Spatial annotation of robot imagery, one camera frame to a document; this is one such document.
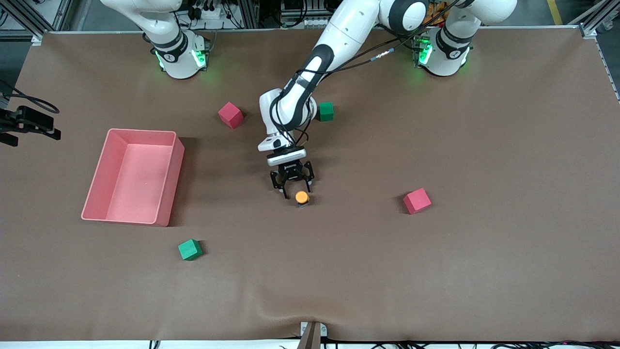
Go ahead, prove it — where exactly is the pink foam cube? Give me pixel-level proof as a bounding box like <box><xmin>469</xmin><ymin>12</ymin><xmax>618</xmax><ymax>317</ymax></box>
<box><xmin>217</xmin><ymin>102</ymin><xmax>244</xmax><ymax>129</ymax></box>
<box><xmin>403</xmin><ymin>188</ymin><xmax>432</xmax><ymax>215</ymax></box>

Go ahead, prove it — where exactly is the brown table mat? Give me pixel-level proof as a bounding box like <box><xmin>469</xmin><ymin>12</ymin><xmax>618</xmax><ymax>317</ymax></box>
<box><xmin>0</xmin><ymin>27</ymin><xmax>620</xmax><ymax>342</ymax></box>

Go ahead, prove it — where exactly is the pink plastic tray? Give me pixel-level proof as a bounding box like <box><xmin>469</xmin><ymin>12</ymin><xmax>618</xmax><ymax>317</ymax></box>
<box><xmin>81</xmin><ymin>128</ymin><xmax>186</xmax><ymax>227</ymax></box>

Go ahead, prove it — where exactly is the white terminal block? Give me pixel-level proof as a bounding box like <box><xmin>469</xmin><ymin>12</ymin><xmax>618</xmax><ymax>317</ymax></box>
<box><xmin>280</xmin><ymin>16</ymin><xmax>338</xmax><ymax>29</ymax></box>

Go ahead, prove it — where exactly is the metal table clamp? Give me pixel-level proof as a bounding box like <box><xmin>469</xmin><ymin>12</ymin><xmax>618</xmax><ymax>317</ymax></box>
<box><xmin>300</xmin><ymin>321</ymin><xmax>328</xmax><ymax>349</ymax></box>

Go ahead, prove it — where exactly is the white power strip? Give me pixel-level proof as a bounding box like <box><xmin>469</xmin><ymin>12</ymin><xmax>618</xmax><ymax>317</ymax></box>
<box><xmin>193</xmin><ymin>2</ymin><xmax>235</xmax><ymax>21</ymax></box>

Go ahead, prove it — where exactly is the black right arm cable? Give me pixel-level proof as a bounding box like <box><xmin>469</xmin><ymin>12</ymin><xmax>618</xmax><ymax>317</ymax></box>
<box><xmin>0</xmin><ymin>80</ymin><xmax>60</xmax><ymax>114</ymax></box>

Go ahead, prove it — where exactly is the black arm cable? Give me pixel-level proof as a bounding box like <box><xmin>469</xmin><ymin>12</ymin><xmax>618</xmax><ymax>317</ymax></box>
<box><xmin>269</xmin><ymin>0</ymin><xmax>465</xmax><ymax>148</ymax></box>
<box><xmin>0</xmin><ymin>80</ymin><xmax>60</xmax><ymax>114</ymax></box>

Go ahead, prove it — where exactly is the aluminium frame corner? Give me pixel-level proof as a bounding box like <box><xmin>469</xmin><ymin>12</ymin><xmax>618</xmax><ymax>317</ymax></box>
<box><xmin>574</xmin><ymin>0</ymin><xmax>620</xmax><ymax>39</ymax></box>
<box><xmin>0</xmin><ymin>0</ymin><xmax>73</xmax><ymax>47</ymax></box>

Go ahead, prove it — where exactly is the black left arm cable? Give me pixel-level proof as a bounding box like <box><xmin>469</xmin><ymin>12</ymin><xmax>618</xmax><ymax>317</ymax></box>
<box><xmin>269</xmin><ymin>0</ymin><xmax>465</xmax><ymax>148</ymax></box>

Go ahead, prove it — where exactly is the aluminium frame post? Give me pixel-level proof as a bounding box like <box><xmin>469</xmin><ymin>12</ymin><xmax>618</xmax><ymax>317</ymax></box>
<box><xmin>236</xmin><ymin>0</ymin><xmax>261</xmax><ymax>29</ymax></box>

